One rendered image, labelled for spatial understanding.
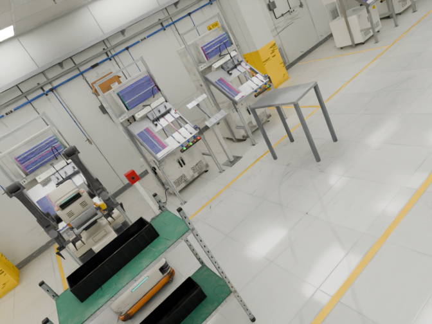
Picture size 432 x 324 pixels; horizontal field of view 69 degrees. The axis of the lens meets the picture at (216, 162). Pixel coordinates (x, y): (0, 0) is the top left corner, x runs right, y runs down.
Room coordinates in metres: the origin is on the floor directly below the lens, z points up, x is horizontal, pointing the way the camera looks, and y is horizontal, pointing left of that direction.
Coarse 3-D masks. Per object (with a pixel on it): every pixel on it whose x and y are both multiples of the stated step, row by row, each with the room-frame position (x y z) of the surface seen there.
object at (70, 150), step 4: (68, 148) 2.36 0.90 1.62; (72, 148) 2.36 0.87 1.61; (64, 152) 2.34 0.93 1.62; (68, 152) 2.34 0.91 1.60; (72, 152) 2.35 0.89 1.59; (68, 156) 2.35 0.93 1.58; (80, 172) 2.44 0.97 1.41; (96, 180) 2.47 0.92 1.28; (88, 184) 2.44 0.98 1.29; (100, 184) 2.46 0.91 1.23; (92, 188) 2.43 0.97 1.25; (92, 192) 2.43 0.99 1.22
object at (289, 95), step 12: (300, 84) 3.49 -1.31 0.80; (312, 84) 3.28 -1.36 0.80; (264, 96) 3.77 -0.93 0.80; (276, 96) 3.53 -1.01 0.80; (288, 96) 3.33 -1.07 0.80; (300, 96) 3.14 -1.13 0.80; (252, 108) 3.65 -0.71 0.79; (276, 108) 3.89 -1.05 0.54; (324, 108) 3.30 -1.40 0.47; (300, 120) 3.11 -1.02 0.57; (264, 132) 3.67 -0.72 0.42; (288, 132) 3.87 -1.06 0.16; (312, 144) 3.09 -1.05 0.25; (276, 156) 3.68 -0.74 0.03
